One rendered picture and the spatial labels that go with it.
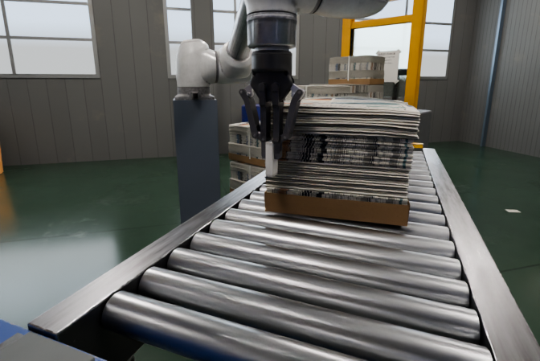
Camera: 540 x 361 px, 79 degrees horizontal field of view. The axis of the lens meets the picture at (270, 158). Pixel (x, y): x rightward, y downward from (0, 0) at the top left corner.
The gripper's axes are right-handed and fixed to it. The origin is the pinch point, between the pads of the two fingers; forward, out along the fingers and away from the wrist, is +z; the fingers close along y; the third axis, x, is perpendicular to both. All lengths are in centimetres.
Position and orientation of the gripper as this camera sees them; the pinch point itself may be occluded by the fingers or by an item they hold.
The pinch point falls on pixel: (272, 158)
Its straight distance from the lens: 64.4
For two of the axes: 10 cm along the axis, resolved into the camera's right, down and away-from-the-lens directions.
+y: -9.3, -0.8, 3.5
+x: -3.6, 2.1, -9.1
